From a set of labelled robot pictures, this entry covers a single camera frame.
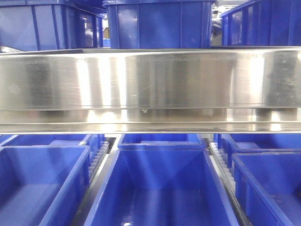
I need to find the white roller track right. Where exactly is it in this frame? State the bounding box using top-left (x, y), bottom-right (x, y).
top-left (207, 138), bottom-right (252, 226)

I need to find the dark blue bin rear right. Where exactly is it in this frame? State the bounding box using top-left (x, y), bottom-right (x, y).
top-left (214, 133), bottom-right (301, 169)

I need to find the dark blue bin rear left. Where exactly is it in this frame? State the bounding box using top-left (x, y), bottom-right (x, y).
top-left (0, 134), bottom-right (105, 162)

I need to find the dark blue bin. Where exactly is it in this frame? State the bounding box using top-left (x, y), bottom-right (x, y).
top-left (214, 133), bottom-right (301, 169)
top-left (103, 0), bottom-right (214, 49)
top-left (232, 153), bottom-right (301, 226)
top-left (220, 0), bottom-right (301, 46)
top-left (0, 146), bottom-right (90, 226)
top-left (0, 0), bottom-right (103, 51)
top-left (85, 150), bottom-right (238, 226)
top-left (118, 133), bottom-right (207, 150)
top-left (0, 134), bottom-right (105, 162)

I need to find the dark blue bin lower middle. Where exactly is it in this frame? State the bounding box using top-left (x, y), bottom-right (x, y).
top-left (85, 150), bottom-right (238, 226)

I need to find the dark blue bin upper left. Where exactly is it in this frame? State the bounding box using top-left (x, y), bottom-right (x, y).
top-left (0, 0), bottom-right (103, 51)

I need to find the white roller track left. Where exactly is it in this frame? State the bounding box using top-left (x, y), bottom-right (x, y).
top-left (88, 138), bottom-right (110, 182)

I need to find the dark blue bin rear middle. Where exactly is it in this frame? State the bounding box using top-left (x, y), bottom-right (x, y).
top-left (118, 133), bottom-right (207, 150)

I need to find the stainless steel shelf front rail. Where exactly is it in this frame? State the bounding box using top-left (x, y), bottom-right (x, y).
top-left (0, 47), bottom-right (301, 134)

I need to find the dark blue bin upper middle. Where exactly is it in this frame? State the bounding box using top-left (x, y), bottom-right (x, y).
top-left (103, 0), bottom-right (214, 49)

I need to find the dark blue bin upper right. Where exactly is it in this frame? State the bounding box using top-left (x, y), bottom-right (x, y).
top-left (220, 0), bottom-right (301, 46)

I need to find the white roller track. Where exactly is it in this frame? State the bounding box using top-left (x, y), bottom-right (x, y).
top-left (207, 138), bottom-right (252, 226)
top-left (88, 138), bottom-right (110, 182)

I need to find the dark blue bin lower right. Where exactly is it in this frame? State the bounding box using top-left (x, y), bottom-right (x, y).
top-left (232, 153), bottom-right (301, 226)

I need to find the dark blue bin lower left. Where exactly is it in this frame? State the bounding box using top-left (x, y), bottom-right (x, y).
top-left (0, 146), bottom-right (90, 226)

